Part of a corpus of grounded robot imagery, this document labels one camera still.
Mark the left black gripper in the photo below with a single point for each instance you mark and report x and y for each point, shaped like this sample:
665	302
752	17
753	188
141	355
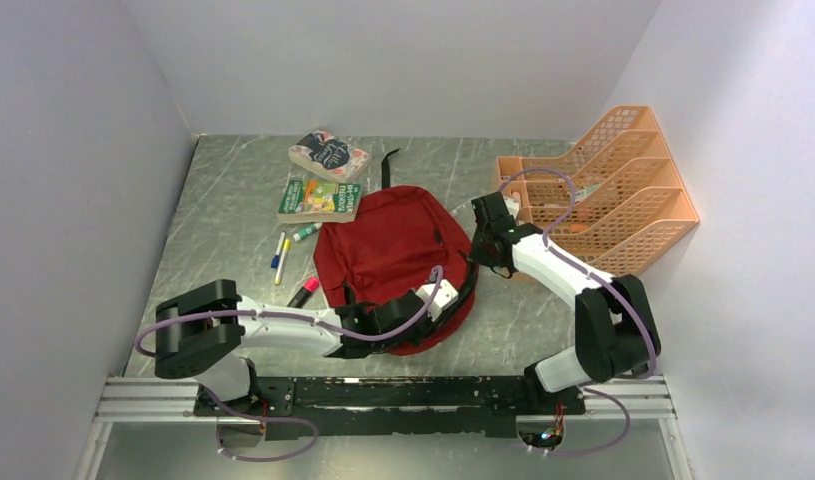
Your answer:
426	327

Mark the yellow cap marker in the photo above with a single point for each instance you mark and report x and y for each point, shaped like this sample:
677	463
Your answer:
282	258

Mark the black mounting rail base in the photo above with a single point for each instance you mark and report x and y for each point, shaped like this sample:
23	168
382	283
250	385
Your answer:
495	406

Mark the floral cover book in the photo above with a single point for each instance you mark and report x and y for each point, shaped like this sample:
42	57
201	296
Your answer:
329	157

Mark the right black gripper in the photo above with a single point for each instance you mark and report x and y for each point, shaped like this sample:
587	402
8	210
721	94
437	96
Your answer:
482	259

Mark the green paperback book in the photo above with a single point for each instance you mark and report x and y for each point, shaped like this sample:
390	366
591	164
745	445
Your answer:
312	201

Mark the red backpack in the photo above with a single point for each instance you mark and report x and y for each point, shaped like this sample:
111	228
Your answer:
401	238

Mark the green white glue stick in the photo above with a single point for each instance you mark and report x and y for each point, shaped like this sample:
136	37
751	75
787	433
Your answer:
307	231

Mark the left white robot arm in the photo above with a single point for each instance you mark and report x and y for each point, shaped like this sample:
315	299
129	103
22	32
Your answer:
197	334

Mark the orange plastic file organizer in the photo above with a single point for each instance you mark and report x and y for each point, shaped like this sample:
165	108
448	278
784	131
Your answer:
616	194

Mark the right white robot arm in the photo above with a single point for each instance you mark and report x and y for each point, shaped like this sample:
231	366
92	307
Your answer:
615	335

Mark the pink black highlighter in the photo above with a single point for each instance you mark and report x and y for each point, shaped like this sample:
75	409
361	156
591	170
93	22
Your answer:
304	293

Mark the blue cap marker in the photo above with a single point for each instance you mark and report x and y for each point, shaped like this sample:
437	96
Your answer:
278	251

